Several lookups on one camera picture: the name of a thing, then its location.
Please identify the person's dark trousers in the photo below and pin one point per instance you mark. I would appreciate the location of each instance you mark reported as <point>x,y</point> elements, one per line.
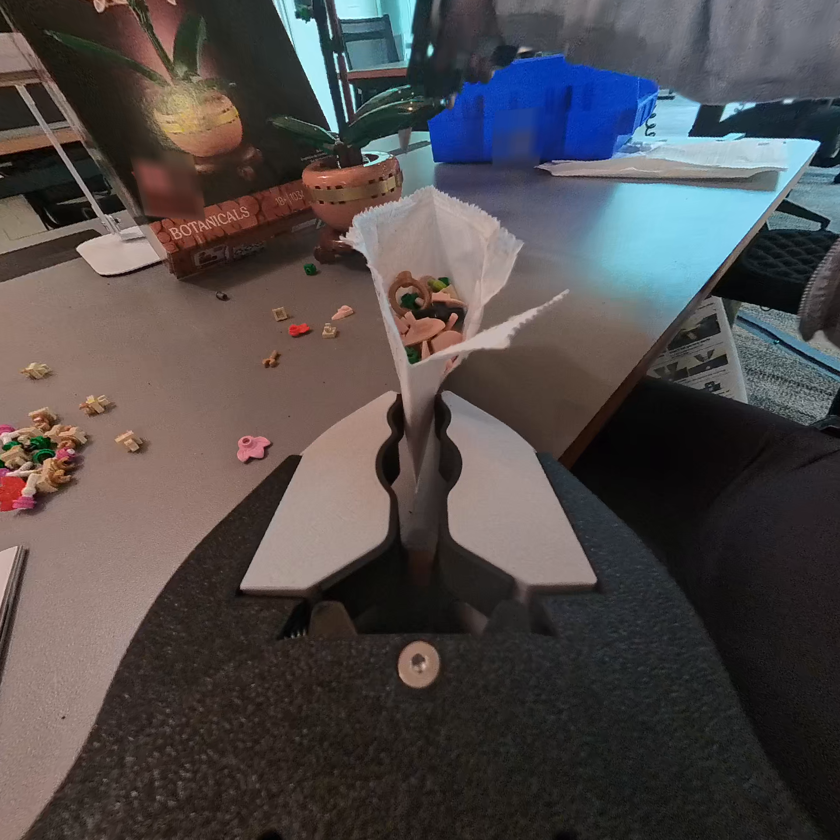
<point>689,525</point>

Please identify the pile of mixed small bricks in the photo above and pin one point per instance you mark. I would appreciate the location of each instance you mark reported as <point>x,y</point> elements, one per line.
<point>46,453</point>

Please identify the cluster of tan pink pieces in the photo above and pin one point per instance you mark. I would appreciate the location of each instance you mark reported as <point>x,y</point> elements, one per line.
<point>280,313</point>

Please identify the wood-edged office desk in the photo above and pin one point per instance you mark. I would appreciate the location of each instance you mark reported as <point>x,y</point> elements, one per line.
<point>33,141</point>
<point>377,72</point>

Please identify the heap of pink petals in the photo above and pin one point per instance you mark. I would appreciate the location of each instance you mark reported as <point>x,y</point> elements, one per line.
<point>433,331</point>

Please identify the tan bar brick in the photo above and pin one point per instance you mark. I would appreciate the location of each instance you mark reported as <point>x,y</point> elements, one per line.
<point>270,359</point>

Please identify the red flower brick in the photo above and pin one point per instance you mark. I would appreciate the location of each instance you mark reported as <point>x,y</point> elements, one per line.
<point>300,329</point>

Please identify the crumpled white paper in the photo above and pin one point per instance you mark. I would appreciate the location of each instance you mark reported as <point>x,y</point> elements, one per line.
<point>689,157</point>

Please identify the black mesh office chair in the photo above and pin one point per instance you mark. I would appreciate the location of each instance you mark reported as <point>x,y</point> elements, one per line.
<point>781,262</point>

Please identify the orchid picture instruction booklet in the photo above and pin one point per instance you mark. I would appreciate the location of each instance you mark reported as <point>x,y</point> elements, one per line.
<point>8,590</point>

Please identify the blue plastic bin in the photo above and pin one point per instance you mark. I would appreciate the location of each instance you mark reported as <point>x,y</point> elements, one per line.
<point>577,111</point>

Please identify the toy brick orchid pot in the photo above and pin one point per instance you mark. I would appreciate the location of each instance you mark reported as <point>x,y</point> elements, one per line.
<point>351,184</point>

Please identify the grey desk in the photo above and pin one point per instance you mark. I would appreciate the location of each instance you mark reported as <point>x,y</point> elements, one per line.
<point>164,525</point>

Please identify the white pictogram label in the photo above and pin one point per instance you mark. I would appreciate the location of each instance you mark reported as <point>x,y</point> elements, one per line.
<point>705,354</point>

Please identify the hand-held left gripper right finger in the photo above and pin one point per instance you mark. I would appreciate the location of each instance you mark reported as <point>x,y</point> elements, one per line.
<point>525,525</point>

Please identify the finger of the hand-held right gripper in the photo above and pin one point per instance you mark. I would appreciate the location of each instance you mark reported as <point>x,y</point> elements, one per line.
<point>405,138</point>

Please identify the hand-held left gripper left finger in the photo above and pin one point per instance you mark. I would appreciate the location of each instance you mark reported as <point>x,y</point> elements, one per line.
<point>315,518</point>

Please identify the pink flower brick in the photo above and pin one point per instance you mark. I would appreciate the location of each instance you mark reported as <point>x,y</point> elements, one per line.
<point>253,448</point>

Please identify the white paper bag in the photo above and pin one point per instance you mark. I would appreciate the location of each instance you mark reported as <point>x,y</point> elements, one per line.
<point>433,229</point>

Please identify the dark toy brick set box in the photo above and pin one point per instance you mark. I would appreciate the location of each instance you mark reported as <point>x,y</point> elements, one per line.
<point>197,144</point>

